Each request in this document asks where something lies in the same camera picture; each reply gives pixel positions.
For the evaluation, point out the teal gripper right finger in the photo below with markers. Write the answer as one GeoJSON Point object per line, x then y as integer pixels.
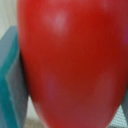
{"type": "Point", "coordinates": [125, 108]}

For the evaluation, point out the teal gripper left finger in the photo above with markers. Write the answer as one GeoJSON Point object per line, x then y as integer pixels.
{"type": "Point", "coordinates": [13, 91]}

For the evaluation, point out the red toy tomato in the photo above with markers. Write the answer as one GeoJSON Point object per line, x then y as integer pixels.
{"type": "Point", "coordinates": [75, 59]}

